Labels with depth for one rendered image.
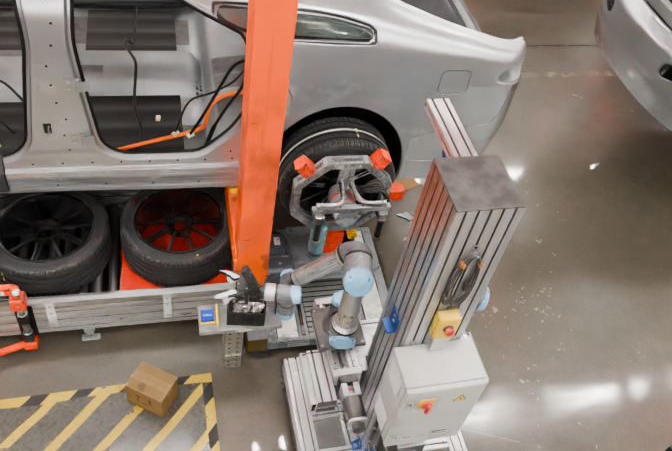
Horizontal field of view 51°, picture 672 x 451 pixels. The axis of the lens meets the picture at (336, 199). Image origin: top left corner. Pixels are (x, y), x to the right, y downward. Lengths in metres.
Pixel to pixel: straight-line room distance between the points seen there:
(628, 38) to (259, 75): 3.31
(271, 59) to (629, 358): 3.12
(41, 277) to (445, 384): 2.21
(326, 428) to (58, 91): 2.12
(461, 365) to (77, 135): 2.14
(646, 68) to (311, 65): 2.66
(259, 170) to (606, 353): 2.66
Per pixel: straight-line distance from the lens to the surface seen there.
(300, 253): 4.34
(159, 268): 3.97
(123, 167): 3.84
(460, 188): 2.33
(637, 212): 5.84
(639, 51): 5.38
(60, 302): 3.98
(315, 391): 3.25
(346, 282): 2.74
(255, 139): 3.01
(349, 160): 3.68
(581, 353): 4.75
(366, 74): 3.56
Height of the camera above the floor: 3.59
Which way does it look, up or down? 46 degrees down
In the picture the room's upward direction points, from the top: 12 degrees clockwise
